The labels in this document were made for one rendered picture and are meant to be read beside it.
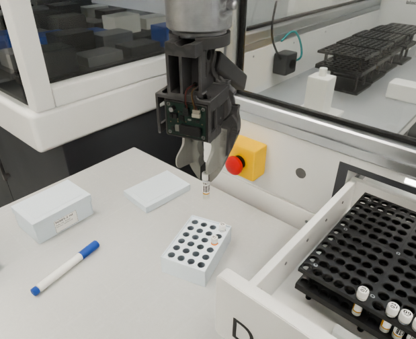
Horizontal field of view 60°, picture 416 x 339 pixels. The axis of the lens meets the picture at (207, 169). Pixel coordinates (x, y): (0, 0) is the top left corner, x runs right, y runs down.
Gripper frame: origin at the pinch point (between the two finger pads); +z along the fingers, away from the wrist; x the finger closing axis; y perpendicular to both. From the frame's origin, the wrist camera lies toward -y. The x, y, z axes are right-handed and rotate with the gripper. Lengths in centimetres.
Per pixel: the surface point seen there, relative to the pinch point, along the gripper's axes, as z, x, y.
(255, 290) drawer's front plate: 4.0, 12.4, 15.0
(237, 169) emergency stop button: 9.4, -0.6, -15.9
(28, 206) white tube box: 15.5, -36.9, 4.2
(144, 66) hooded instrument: 2, -41, -48
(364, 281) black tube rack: 6.9, 23.8, 6.0
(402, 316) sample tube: 5.8, 27.7, 10.5
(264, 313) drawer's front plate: 5.0, 14.0, 16.7
